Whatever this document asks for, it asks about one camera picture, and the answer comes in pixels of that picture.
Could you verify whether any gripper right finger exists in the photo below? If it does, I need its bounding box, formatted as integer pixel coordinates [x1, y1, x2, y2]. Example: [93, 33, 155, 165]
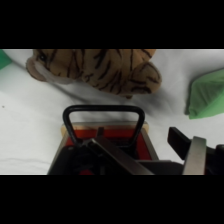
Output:
[167, 126, 208, 176]

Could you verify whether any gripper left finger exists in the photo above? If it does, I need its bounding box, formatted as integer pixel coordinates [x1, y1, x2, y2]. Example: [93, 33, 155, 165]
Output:
[68, 126, 155, 176]

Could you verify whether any red drawer with black handle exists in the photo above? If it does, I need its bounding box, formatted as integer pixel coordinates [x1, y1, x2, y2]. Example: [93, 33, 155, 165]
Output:
[61, 104, 146, 176]

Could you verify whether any wooden box with slot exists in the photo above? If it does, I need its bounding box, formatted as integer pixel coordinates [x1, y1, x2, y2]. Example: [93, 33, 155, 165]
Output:
[46, 121, 161, 176]

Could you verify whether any green wedge block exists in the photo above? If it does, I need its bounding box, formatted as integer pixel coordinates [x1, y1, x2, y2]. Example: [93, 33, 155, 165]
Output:
[184, 67, 224, 121]

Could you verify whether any tiger plush toy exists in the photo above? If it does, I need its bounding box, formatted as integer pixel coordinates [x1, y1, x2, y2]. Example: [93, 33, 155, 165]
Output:
[25, 49, 164, 100]

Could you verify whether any small green cube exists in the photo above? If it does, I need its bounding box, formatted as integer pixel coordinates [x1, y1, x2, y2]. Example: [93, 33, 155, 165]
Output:
[0, 49, 14, 71]

